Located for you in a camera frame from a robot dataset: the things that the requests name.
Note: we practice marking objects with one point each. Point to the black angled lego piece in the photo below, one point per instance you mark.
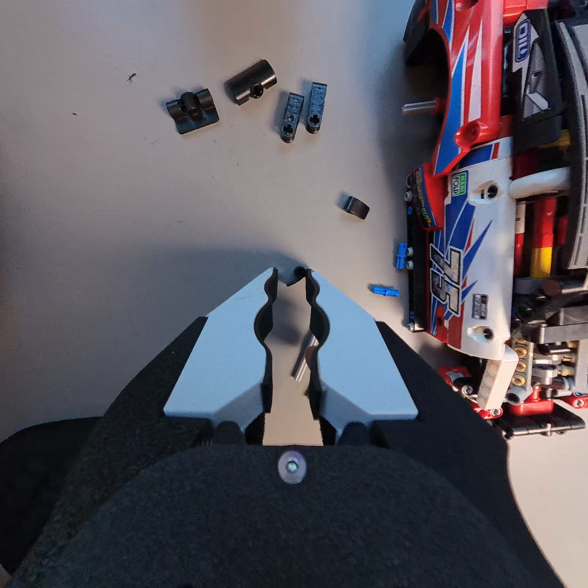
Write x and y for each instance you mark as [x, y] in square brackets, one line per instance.
[192, 110]

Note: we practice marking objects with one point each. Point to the black curved lego piece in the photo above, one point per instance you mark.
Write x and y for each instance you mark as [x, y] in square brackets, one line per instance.
[250, 81]

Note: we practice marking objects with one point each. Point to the black wrist rest pad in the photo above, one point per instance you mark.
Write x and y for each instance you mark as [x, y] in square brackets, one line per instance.
[32, 468]

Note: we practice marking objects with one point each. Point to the small black rounded lego slope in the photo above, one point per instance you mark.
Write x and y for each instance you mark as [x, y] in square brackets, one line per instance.
[356, 207]

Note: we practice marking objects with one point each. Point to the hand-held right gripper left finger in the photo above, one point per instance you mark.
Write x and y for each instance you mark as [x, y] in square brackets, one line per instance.
[216, 367]

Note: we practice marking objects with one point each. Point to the blue lego pin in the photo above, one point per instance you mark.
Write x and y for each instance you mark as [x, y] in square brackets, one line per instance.
[385, 291]
[402, 255]

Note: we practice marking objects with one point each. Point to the grey lego axle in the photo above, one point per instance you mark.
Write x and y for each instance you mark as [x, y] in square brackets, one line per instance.
[301, 358]

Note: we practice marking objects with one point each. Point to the lego race car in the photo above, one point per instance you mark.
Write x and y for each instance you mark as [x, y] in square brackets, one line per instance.
[482, 229]

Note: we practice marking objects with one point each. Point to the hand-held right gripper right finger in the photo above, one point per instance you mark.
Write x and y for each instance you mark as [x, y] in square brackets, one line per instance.
[367, 367]

